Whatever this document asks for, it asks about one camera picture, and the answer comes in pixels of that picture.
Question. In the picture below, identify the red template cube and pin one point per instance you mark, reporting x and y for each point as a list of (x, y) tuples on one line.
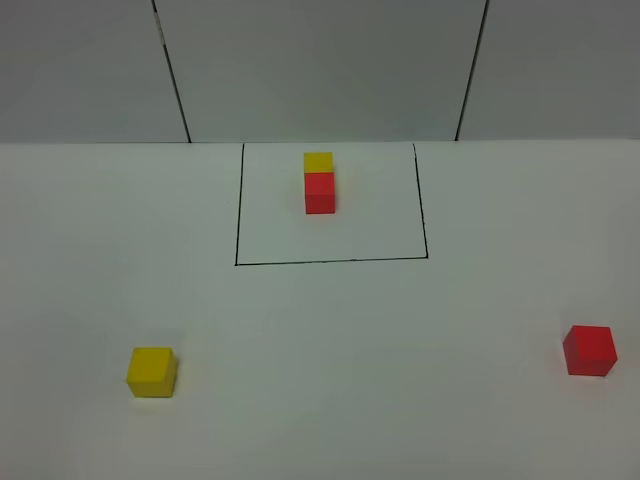
[(320, 197)]

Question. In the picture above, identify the yellow template cube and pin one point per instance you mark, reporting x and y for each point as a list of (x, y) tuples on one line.
[(318, 162)]

